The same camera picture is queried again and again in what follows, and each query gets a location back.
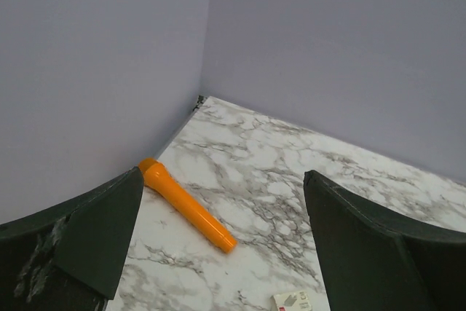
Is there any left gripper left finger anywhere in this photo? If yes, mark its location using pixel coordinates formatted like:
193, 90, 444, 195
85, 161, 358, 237
1, 167, 143, 310

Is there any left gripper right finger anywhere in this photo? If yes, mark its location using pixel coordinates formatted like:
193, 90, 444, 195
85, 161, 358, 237
304, 170, 465, 311

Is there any white staple box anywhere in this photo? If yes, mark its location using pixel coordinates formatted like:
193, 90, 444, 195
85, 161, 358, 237
271, 290, 312, 311

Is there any orange marker pen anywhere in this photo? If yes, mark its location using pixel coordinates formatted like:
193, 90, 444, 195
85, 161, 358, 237
138, 158, 237, 253

